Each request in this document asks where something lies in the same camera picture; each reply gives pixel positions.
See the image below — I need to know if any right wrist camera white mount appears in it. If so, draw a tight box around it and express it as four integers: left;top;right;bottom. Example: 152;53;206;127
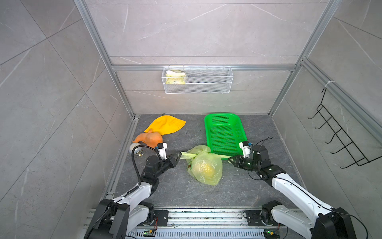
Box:
239;141;252;158

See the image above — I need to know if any black wire wall hook rack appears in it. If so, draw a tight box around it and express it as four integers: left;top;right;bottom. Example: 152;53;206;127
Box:
308;88;382;169

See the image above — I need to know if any black corrugated cable conduit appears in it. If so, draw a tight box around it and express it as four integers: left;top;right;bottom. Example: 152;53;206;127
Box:
131;145;162;186

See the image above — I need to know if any grey alarm clock gold stand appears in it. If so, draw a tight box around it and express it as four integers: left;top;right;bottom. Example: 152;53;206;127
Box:
129;142;144;156

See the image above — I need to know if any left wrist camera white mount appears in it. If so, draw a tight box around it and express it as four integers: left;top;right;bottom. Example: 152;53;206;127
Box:
156;142;167;160

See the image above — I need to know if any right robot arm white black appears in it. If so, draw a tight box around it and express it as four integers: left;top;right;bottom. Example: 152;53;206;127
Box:
228;141;356;239

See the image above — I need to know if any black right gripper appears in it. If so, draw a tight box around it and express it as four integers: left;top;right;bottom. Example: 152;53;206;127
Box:
228;154;259;172

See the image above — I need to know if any pear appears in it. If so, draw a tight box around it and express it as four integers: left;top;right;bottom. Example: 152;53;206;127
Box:
198;162;215;178

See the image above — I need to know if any metal base rail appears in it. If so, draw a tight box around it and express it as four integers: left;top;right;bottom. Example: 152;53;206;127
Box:
85;207;332;239

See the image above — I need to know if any white wire wall basket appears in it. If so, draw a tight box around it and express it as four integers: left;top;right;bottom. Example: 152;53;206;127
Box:
161;66;234;94

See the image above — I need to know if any yellow fabric hat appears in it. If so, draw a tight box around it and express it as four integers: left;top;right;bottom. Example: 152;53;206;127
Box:
144;115;186;135

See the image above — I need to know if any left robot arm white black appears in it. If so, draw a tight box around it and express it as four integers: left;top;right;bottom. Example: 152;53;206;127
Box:
84;152;182;239

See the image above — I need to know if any yellow-white packet in basket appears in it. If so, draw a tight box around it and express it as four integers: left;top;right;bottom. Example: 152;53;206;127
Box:
165;70;188;85

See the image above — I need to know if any orange plush toy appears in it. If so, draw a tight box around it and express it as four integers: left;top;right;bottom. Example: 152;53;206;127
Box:
132;130;163;148

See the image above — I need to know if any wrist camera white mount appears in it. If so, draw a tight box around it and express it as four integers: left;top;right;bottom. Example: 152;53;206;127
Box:
239;141;252;158
156;142;167;160

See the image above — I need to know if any green plastic basket tray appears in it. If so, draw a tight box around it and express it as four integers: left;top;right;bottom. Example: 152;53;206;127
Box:
205;113;247;156

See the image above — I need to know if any yellow-green plastic bag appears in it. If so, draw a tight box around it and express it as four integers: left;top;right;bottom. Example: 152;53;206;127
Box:
181;145;229;186

